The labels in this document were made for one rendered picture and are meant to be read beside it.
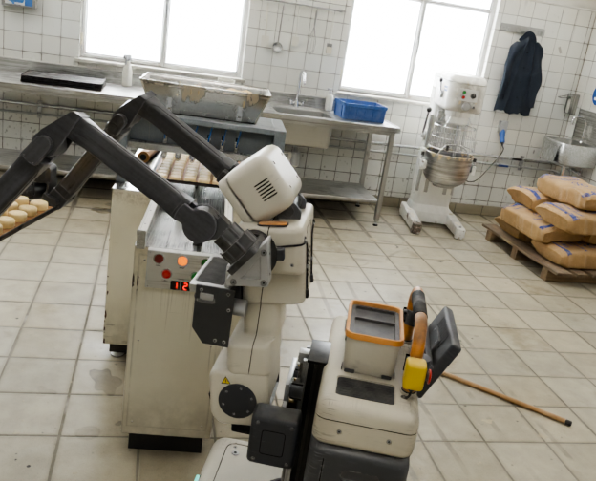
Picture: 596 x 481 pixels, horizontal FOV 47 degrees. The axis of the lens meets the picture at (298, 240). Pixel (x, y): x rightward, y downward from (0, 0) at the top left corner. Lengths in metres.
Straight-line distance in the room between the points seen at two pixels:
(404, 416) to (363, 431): 0.10
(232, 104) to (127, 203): 0.63
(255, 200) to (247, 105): 1.38
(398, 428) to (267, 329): 0.42
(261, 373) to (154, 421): 0.95
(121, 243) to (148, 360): 0.75
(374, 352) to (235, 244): 0.48
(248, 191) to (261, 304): 0.32
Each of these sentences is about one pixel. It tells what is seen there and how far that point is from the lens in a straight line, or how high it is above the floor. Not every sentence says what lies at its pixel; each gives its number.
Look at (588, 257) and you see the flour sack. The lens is 5.76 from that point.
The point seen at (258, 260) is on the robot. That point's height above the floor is 1.12.
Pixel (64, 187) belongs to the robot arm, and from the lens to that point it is 2.25.
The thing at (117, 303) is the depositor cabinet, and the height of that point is 0.29.
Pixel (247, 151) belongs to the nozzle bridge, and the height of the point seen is 1.06.
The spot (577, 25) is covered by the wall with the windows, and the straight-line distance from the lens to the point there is 7.38.
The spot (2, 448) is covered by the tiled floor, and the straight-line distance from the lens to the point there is 2.87.
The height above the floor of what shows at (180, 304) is 0.63.
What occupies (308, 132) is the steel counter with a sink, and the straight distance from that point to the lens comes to 5.87.
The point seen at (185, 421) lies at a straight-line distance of 2.71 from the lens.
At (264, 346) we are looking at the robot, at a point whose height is 0.84.
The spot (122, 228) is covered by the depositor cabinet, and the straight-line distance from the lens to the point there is 3.14.
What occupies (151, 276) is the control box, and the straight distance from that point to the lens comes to 2.42.
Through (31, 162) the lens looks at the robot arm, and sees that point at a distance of 1.62.
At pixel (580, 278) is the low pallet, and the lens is 5.81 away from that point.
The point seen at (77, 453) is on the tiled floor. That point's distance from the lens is 2.81.
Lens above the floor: 1.66
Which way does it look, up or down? 18 degrees down
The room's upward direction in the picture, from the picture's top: 9 degrees clockwise
